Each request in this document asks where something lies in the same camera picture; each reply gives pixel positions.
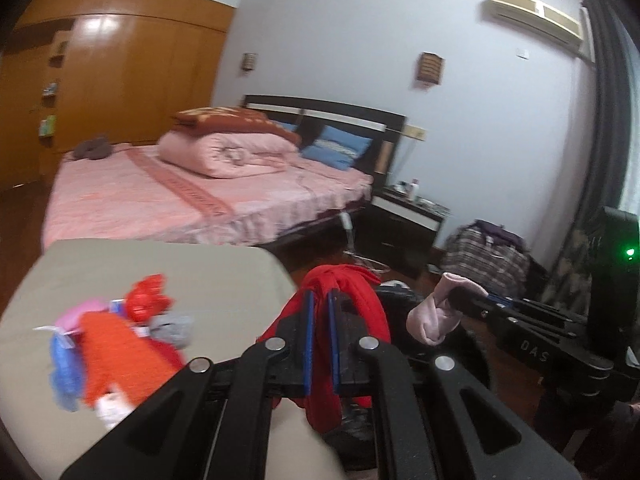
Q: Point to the black headboard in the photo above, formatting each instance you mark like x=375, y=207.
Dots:
x=311, y=116

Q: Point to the folded pink quilt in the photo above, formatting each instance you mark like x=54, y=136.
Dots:
x=227, y=155

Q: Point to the plaid bag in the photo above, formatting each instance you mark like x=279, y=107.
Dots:
x=489, y=255

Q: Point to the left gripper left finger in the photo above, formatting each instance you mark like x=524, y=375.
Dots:
x=211, y=420

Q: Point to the grey crumpled cloth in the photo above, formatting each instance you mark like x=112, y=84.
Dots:
x=171, y=328

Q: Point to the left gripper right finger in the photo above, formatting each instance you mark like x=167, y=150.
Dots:
x=432, y=419

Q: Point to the wooden wall lamp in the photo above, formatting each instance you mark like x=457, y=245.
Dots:
x=429, y=68

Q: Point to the small wall lamp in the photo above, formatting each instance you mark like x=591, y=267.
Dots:
x=248, y=62

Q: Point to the white tissue ball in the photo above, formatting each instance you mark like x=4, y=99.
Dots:
x=112, y=408

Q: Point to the red cloth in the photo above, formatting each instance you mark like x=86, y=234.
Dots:
x=346, y=308

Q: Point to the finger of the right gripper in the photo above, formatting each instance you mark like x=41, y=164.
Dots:
x=475, y=305

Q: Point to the pink sock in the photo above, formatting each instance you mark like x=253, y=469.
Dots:
x=434, y=318

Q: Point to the orange mesh net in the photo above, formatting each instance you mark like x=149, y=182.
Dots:
x=116, y=358

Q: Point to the pink face mask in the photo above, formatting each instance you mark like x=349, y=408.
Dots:
x=69, y=321

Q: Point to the dark curtain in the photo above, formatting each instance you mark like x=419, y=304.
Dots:
x=613, y=157

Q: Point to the white bottle on nightstand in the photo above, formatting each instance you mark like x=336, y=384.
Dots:
x=412, y=190

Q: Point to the wooden wardrobe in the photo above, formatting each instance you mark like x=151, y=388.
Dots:
x=74, y=69

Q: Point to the pink bed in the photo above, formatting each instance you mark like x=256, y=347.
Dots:
x=133, y=195

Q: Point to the black white nightstand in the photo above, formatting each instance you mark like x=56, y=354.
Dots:
x=398, y=232

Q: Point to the red plastic bag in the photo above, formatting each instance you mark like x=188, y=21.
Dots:
x=147, y=299

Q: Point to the black trash bin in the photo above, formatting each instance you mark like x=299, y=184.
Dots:
x=352, y=439

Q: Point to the dark red folded blanket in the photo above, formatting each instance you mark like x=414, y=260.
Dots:
x=223, y=119

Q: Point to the wall air conditioner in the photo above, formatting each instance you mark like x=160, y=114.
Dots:
x=541, y=18

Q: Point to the blue pillow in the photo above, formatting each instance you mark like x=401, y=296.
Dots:
x=336, y=148

